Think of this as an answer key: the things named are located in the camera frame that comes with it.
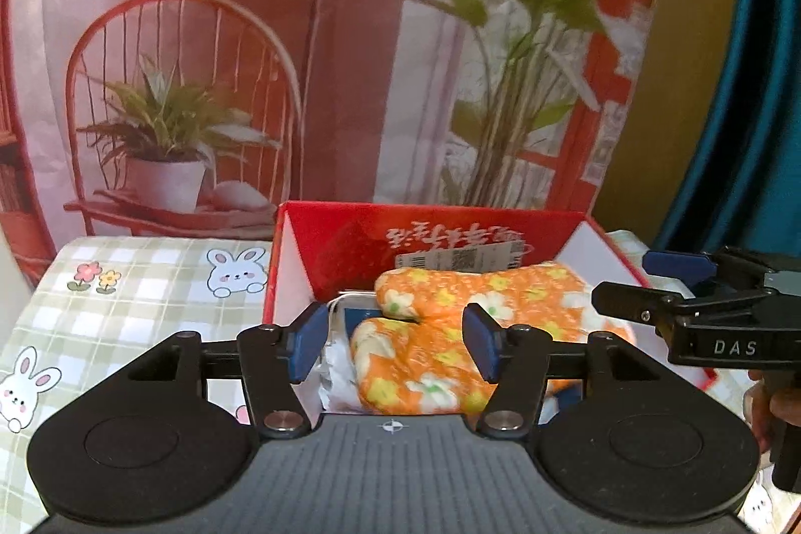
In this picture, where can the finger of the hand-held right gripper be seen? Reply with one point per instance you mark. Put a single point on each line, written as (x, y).
(632, 304)
(676, 264)

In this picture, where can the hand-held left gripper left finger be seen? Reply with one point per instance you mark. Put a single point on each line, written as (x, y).
(310, 343)

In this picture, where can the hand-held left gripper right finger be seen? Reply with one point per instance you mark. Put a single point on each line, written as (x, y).
(479, 340)

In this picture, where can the orange floral oven mitt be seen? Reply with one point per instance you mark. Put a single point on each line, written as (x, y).
(532, 290)
(413, 365)

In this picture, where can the red cardboard box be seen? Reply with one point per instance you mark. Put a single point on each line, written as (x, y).
(338, 252)

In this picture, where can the person's right hand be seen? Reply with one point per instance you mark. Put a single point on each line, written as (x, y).
(760, 412)

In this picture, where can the white plastic bag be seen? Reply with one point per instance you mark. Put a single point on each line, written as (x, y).
(338, 371)

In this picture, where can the checkered bunny tablecloth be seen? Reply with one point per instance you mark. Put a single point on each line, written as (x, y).
(125, 309)

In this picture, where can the teal curtain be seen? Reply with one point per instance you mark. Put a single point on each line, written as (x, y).
(738, 71)

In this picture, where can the printed room backdrop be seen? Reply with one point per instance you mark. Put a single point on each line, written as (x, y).
(313, 40)

